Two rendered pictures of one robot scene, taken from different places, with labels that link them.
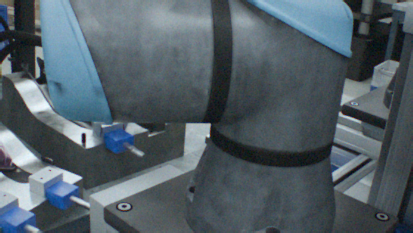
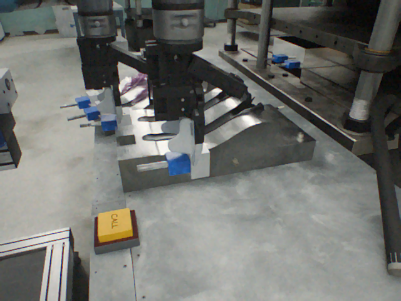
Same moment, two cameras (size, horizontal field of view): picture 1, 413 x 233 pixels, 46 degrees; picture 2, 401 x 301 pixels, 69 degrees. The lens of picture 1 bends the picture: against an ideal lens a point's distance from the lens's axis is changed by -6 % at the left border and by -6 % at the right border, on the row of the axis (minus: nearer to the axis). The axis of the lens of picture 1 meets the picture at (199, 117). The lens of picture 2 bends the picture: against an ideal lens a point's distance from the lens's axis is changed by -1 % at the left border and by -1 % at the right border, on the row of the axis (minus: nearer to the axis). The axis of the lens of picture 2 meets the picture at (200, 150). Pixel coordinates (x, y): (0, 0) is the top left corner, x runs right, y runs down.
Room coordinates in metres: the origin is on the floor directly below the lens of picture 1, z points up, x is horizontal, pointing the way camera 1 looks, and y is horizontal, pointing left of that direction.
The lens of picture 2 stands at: (1.45, -0.34, 1.24)
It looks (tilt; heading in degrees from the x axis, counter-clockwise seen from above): 31 degrees down; 120
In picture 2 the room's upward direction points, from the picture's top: straight up
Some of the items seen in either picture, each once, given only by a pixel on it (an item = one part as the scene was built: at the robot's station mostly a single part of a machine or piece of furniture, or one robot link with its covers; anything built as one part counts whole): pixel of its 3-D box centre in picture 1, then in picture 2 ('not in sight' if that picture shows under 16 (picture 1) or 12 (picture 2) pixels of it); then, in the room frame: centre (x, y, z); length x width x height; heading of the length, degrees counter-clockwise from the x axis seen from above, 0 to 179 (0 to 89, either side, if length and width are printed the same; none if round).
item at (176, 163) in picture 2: not in sight; (172, 162); (1.17, 0.03, 0.93); 0.13 x 0.05 x 0.05; 47
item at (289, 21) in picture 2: not in sight; (344, 37); (1.29, 1.34, 0.96); 1.29 x 0.83 x 0.18; 137
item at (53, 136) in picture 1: (74, 105); (210, 128); (1.11, 0.30, 0.87); 0.50 x 0.26 x 0.14; 47
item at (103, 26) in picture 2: not in sight; (98, 26); (0.89, 0.15, 1.13); 0.08 x 0.08 x 0.05
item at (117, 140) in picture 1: (122, 142); (105, 122); (0.88, 0.14, 0.89); 0.13 x 0.05 x 0.05; 47
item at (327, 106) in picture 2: not in sight; (333, 75); (1.28, 1.35, 0.76); 1.30 x 0.84 x 0.07; 137
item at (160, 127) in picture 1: (150, 131); (126, 147); (0.98, 0.10, 0.87); 0.05 x 0.05 x 0.04; 47
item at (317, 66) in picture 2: not in sight; (331, 58); (1.26, 1.25, 0.87); 0.50 x 0.27 x 0.17; 47
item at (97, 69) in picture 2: not in sight; (100, 61); (0.88, 0.15, 1.05); 0.09 x 0.08 x 0.12; 47
